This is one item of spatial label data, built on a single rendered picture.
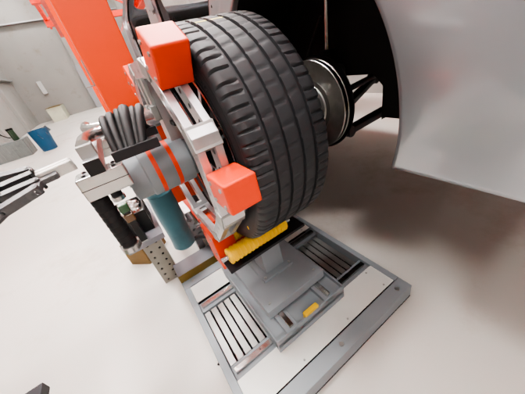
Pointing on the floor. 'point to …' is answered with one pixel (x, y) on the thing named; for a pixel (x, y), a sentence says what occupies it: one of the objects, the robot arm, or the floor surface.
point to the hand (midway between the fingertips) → (56, 170)
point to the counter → (58, 112)
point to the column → (162, 260)
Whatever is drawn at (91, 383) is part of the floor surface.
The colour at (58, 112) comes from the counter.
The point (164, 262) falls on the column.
